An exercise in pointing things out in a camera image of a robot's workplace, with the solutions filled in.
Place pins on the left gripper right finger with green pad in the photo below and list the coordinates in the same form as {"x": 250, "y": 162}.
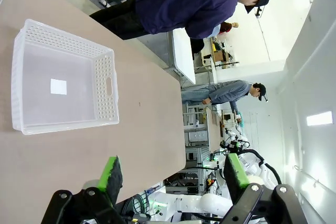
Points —
{"x": 236, "y": 176}

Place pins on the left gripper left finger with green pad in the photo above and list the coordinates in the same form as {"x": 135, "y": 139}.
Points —
{"x": 110, "y": 179}

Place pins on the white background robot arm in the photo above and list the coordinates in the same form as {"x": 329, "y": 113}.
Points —
{"x": 236, "y": 137}

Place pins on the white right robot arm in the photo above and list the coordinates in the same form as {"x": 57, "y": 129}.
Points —
{"x": 210, "y": 203}

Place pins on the white perforated plastic basket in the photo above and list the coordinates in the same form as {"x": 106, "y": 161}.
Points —
{"x": 105, "y": 82}

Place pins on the person in grey jacket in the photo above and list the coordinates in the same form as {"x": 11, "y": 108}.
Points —
{"x": 225, "y": 94}

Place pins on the rectangular ceiling light panel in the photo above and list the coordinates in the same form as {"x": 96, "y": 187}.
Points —
{"x": 319, "y": 118}

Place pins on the white square label sticker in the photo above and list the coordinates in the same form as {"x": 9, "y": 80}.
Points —
{"x": 58, "y": 86}

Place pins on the cluttered wooden workbench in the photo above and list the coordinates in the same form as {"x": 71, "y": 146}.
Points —
{"x": 219, "y": 53}

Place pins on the white rounded table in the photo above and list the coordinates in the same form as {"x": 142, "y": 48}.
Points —
{"x": 182, "y": 51}

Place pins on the red-clad wooden-head mannequin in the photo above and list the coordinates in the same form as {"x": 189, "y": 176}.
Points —
{"x": 227, "y": 27}

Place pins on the person in purple hoodie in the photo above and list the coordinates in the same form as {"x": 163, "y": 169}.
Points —
{"x": 183, "y": 1}

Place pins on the aluminium frame equipment rack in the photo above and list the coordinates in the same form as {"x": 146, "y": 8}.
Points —
{"x": 195, "y": 129}

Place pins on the small head-mounted camera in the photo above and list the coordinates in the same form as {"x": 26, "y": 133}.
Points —
{"x": 258, "y": 12}

